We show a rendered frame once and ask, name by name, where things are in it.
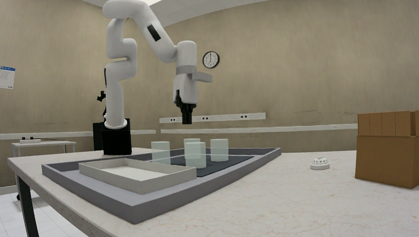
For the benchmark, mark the white kitchen timer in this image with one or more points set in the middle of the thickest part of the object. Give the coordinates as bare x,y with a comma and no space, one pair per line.
320,163

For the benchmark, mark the brown cardboard box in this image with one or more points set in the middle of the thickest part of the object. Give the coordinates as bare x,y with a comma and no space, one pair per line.
388,148

